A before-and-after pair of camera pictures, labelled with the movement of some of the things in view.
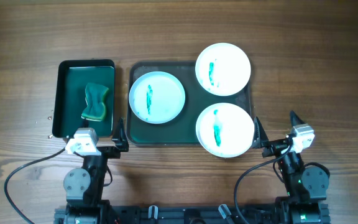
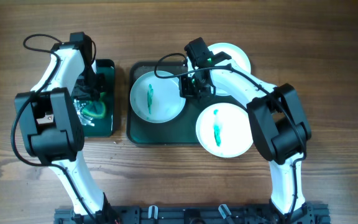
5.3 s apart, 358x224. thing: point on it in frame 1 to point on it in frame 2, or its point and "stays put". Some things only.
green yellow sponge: x=96 y=109 stays put
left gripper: x=105 y=150 to x=87 y=93
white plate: x=225 y=130 stays put
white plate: x=157 y=98 stays put
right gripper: x=278 y=146 to x=191 y=88
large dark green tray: x=181 y=130 stays put
